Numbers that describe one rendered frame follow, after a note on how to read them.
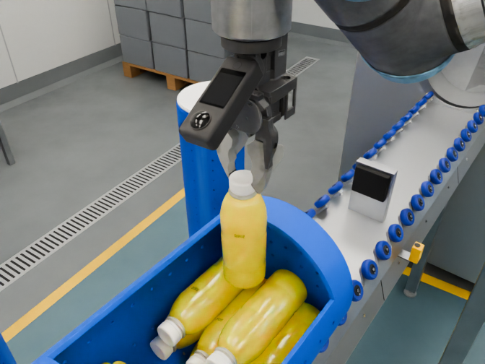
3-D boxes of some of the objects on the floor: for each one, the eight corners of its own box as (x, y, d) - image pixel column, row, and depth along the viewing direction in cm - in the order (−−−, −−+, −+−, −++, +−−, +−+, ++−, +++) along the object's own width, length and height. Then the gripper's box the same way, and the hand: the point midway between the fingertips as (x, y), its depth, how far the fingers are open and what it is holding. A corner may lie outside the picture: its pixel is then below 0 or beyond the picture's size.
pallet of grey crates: (271, 74, 434) (276, -63, 365) (225, 105, 380) (221, -49, 310) (176, 52, 487) (165, -72, 417) (124, 76, 432) (101, -62, 362)
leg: (417, 292, 214) (454, 188, 178) (413, 300, 211) (449, 196, 174) (405, 286, 217) (439, 183, 180) (401, 294, 213) (434, 190, 177)
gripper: (317, 30, 51) (304, 180, 64) (238, 14, 57) (241, 154, 69) (275, 51, 45) (270, 210, 58) (193, 31, 51) (205, 180, 64)
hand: (242, 182), depth 61 cm, fingers closed on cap, 4 cm apart
